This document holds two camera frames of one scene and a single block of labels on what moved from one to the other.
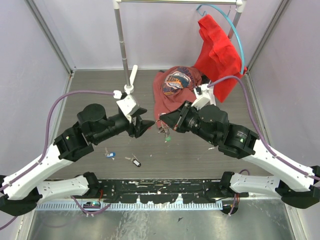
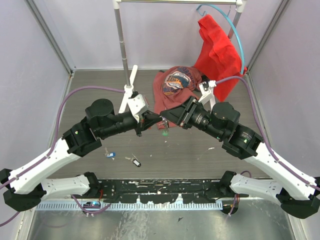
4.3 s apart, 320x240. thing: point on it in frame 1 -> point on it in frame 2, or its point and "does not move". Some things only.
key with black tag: x=134 y=160 does not move
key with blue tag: x=110 y=155 does not move
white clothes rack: x=128 y=87 does not move
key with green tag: x=167 y=138 -> x=165 y=133
